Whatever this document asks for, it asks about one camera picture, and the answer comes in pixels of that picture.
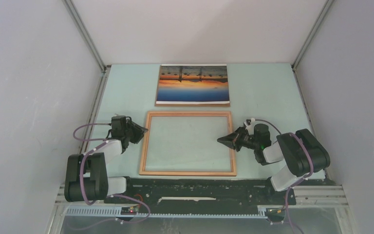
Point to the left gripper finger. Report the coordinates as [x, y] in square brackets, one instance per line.
[136, 138]
[137, 130]

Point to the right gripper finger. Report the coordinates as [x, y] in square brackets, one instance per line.
[234, 135]
[230, 142]

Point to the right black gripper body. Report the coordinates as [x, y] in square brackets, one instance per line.
[248, 141]

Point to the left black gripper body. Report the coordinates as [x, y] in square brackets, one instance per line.
[126, 132]

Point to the wooden picture frame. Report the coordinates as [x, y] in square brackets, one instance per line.
[184, 143]

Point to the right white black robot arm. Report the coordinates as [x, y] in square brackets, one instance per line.
[301, 151]

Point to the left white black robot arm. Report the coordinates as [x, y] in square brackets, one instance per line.
[86, 174]

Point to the brown cardboard backing board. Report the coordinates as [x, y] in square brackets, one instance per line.
[193, 105]

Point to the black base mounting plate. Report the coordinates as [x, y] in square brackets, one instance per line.
[206, 193]

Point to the aluminium rail with cable duct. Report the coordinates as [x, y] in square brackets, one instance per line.
[310, 196]

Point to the left aluminium corner post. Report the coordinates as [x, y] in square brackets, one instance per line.
[82, 29]

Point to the aluminium corner post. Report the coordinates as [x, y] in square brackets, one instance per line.
[82, 29]
[312, 33]

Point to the right aluminium corner post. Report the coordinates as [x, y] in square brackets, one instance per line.
[312, 33]

